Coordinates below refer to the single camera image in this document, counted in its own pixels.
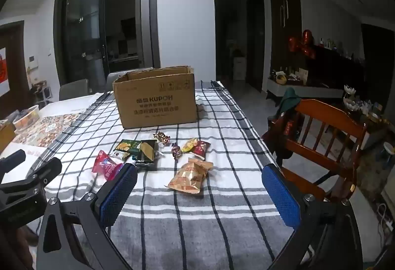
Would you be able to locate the tall dark cabinet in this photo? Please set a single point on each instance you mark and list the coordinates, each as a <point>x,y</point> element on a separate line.
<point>284,26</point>

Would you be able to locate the dark red wrapped candy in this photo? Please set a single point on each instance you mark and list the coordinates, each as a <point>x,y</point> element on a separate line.
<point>176,151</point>

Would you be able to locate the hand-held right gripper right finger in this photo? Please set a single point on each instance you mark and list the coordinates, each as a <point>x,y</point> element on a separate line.
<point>281,199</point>

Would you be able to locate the patterned mat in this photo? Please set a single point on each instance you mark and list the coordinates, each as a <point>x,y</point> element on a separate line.
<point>49,129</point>

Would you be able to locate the wall intercom panel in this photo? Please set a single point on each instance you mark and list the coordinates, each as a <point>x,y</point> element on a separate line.
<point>33,61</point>

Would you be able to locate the red snack packet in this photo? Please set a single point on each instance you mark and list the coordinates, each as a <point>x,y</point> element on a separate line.
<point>201,149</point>

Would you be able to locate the small brown box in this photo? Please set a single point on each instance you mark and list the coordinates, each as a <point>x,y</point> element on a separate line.
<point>6,137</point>

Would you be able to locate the white sideboard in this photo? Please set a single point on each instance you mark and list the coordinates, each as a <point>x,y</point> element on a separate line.
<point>305,91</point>

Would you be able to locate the green cloth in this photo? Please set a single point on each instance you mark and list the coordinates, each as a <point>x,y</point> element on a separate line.
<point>288,100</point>

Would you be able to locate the woven basket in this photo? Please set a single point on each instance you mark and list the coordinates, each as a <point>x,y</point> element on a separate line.
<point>281,78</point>

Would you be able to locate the glass sliding door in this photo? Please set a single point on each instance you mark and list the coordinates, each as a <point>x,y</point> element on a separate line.
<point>92,26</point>

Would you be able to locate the dark wooden door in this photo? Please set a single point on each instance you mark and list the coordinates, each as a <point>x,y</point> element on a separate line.
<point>15,57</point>

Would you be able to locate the tan snack packet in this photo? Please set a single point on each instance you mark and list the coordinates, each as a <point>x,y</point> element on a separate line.
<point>189,175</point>

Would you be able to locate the checked tablecloth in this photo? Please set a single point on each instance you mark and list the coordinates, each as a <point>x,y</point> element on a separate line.
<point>216,196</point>

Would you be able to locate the wooden chair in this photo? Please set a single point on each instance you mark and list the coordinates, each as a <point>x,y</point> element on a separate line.
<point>327,112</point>

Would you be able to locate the red balloons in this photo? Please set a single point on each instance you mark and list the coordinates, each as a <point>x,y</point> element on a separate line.
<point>304,44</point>

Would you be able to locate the brown cardboard box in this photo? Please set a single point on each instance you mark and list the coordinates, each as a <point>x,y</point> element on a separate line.
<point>154,103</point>

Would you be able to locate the brown wrapped candy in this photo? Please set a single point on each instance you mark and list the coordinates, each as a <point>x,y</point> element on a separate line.
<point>162,137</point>

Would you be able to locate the small white snack packet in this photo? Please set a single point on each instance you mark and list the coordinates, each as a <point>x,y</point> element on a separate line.
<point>118,155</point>

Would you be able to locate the pink snack packet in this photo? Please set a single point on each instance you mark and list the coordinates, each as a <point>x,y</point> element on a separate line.
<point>105,166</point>

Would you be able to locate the dark jacket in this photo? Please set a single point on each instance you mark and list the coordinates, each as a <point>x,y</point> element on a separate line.
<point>277,134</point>

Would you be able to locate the white pedestal bowl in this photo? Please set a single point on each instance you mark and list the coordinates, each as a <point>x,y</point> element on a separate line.
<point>350,97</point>

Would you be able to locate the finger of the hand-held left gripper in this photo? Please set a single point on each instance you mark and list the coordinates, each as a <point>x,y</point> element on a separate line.
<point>43,171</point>
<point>12,160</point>

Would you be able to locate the dark green snack packet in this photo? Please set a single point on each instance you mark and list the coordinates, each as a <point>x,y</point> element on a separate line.
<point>148,151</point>

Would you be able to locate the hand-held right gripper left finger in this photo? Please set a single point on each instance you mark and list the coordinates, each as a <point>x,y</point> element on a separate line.
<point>114,194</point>

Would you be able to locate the red and white poster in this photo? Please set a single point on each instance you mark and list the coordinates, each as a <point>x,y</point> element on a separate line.
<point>3,72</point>

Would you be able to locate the clear plastic container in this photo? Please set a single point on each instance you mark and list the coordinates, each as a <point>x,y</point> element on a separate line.
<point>26,117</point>

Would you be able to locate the small storage rack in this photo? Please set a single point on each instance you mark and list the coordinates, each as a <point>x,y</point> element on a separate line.
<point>41,92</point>

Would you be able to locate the grey chair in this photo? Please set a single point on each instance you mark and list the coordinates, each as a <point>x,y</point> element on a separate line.
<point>74,89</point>
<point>117,78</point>

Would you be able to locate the white tablecloth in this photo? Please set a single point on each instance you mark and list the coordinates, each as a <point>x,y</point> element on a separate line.
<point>64,104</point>

